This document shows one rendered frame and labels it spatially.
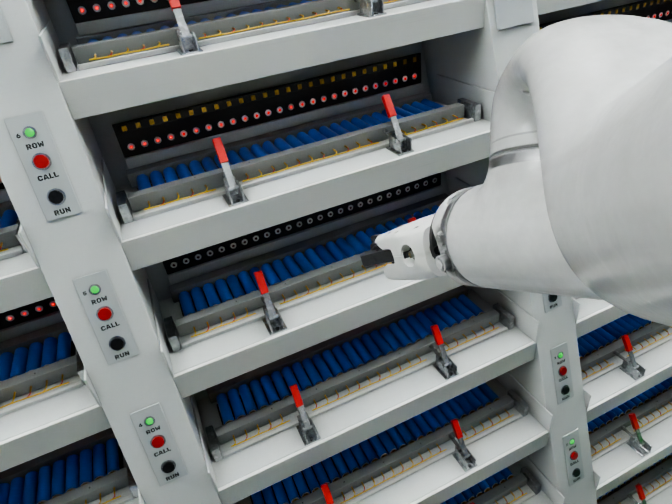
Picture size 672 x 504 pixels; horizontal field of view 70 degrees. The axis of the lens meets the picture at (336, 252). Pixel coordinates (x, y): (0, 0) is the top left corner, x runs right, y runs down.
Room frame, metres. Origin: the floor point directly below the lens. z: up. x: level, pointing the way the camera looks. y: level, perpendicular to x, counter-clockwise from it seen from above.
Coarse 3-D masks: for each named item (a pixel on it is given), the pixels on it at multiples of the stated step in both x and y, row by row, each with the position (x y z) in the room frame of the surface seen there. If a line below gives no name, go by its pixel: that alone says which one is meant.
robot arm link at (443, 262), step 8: (456, 192) 0.39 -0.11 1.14; (464, 192) 0.37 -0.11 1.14; (448, 200) 0.38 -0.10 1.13; (456, 200) 0.37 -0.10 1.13; (440, 208) 0.38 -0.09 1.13; (448, 208) 0.37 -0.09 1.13; (440, 216) 0.37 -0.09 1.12; (448, 216) 0.36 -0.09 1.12; (432, 224) 0.38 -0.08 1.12; (440, 224) 0.37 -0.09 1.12; (440, 232) 0.37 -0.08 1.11; (440, 240) 0.36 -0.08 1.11; (440, 248) 0.37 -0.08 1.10; (440, 256) 0.36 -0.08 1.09; (448, 256) 0.36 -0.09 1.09; (440, 264) 0.36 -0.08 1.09; (448, 264) 0.36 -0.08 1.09; (448, 272) 0.37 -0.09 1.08; (456, 272) 0.36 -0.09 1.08; (456, 280) 0.37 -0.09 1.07; (464, 280) 0.36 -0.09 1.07
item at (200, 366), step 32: (320, 224) 0.87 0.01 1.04; (224, 256) 0.81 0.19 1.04; (320, 288) 0.75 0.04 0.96; (352, 288) 0.73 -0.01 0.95; (384, 288) 0.72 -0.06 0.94; (416, 288) 0.73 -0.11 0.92; (448, 288) 0.75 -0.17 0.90; (160, 320) 0.70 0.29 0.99; (288, 320) 0.68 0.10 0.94; (320, 320) 0.67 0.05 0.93; (352, 320) 0.70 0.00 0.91; (192, 352) 0.65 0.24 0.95; (224, 352) 0.64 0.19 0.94; (256, 352) 0.65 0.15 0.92; (288, 352) 0.67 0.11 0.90; (192, 384) 0.62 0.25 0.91
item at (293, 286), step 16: (352, 256) 0.78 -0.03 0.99; (320, 272) 0.75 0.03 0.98; (336, 272) 0.76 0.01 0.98; (352, 272) 0.77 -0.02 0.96; (272, 288) 0.73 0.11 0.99; (288, 288) 0.73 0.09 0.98; (304, 288) 0.74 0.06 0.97; (224, 304) 0.71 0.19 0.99; (240, 304) 0.71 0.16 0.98; (256, 304) 0.72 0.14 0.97; (176, 320) 0.69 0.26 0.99; (192, 320) 0.68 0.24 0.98; (208, 320) 0.69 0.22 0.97; (224, 320) 0.70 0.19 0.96; (192, 336) 0.67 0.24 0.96
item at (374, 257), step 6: (372, 252) 0.47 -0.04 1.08; (378, 252) 0.46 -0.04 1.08; (384, 252) 0.45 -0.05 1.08; (390, 252) 0.44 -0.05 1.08; (366, 258) 0.47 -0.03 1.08; (372, 258) 0.46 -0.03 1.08; (378, 258) 0.46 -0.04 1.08; (384, 258) 0.45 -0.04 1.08; (390, 258) 0.45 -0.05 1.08; (366, 264) 0.47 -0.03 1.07; (372, 264) 0.46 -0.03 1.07
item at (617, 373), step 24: (600, 336) 0.97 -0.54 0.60; (624, 336) 0.89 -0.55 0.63; (648, 336) 0.96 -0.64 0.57; (600, 360) 0.91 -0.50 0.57; (624, 360) 0.89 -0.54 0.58; (648, 360) 0.90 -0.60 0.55; (600, 384) 0.87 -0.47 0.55; (624, 384) 0.86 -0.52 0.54; (648, 384) 0.87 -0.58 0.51; (600, 408) 0.83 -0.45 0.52
